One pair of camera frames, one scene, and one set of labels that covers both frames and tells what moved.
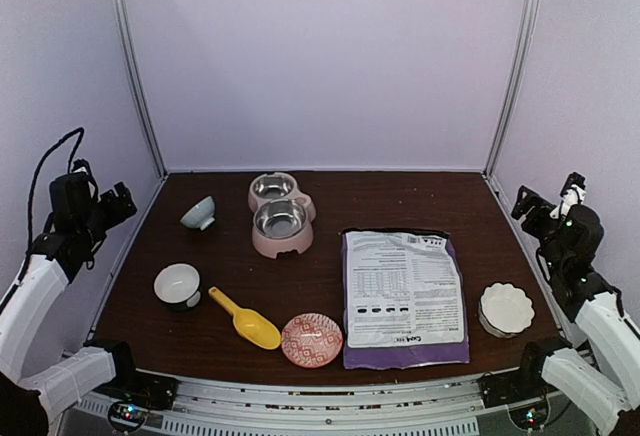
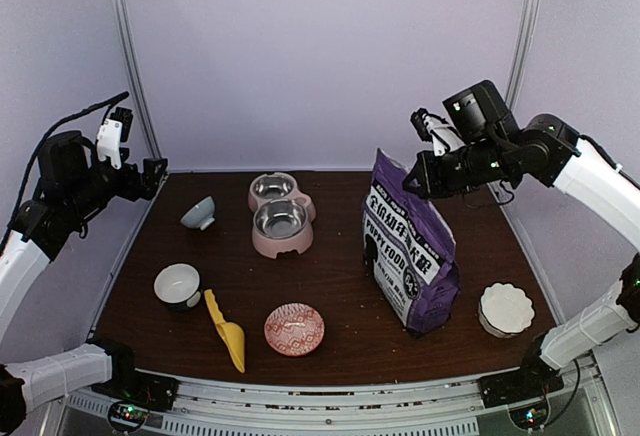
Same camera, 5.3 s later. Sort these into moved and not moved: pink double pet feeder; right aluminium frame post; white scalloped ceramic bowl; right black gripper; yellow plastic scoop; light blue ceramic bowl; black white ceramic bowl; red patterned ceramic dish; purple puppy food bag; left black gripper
Moved: red patterned ceramic dish; yellow plastic scoop; left black gripper; purple puppy food bag; right black gripper
Not moved: black white ceramic bowl; white scalloped ceramic bowl; right aluminium frame post; pink double pet feeder; light blue ceramic bowl
